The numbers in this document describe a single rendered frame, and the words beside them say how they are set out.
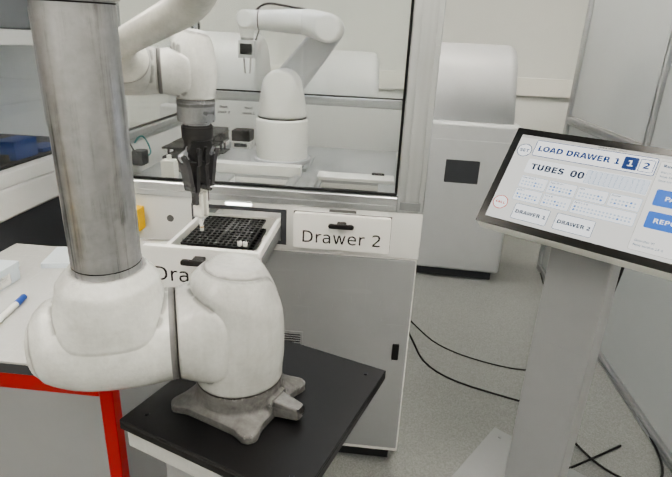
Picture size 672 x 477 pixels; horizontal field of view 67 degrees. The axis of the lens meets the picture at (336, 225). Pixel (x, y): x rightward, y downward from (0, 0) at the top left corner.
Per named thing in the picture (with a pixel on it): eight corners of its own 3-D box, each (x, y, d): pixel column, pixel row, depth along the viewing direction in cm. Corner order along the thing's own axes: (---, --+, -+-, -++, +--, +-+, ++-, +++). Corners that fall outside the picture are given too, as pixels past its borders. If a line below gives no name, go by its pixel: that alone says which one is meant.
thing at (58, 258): (73, 268, 145) (72, 262, 145) (41, 268, 144) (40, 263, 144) (87, 250, 157) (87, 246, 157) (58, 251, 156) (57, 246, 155)
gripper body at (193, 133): (196, 127, 116) (197, 166, 120) (220, 122, 123) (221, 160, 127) (172, 123, 120) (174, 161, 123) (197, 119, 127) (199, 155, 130)
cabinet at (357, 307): (399, 466, 179) (422, 260, 152) (119, 437, 186) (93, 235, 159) (394, 326, 268) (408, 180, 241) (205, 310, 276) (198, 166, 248)
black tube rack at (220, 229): (247, 270, 132) (247, 247, 129) (181, 264, 133) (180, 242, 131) (266, 239, 152) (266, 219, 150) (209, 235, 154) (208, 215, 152)
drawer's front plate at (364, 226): (388, 254, 150) (391, 219, 147) (292, 247, 152) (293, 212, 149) (388, 252, 152) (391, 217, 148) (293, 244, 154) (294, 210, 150)
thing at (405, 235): (418, 259, 152) (423, 214, 147) (93, 234, 159) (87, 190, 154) (405, 180, 241) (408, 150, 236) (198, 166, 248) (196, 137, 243)
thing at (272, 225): (255, 286, 124) (255, 263, 122) (154, 277, 126) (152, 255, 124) (285, 230, 161) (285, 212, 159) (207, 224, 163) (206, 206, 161)
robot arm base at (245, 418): (270, 456, 80) (270, 427, 78) (167, 409, 90) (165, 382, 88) (326, 393, 95) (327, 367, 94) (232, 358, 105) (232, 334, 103)
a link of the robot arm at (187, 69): (216, 96, 126) (160, 95, 122) (214, 29, 121) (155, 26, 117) (220, 101, 116) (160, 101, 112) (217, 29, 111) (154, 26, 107)
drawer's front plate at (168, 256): (260, 295, 123) (259, 254, 119) (144, 285, 125) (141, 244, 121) (261, 292, 124) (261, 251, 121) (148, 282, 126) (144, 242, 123)
